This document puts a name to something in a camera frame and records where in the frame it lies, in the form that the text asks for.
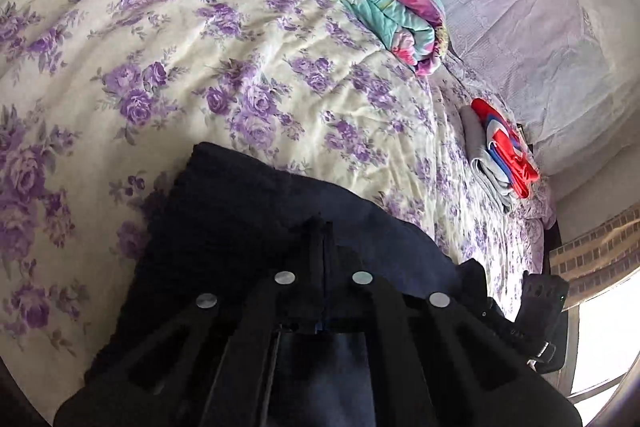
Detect white lace headboard cover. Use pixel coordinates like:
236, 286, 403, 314
442, 0, 639, 176

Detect folded grey garment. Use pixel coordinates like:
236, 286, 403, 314
459, 105, 515, 213

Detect purple floral bedspread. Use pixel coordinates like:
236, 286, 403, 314
1, 0, 551, 421

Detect beige checked curtain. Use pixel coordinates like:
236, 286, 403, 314
549, 202, 640, 310

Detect folded red blue garment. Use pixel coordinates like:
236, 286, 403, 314
471, 98, 539, 199

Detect dark navy pants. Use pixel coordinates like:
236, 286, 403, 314
81, 141, 501, 427

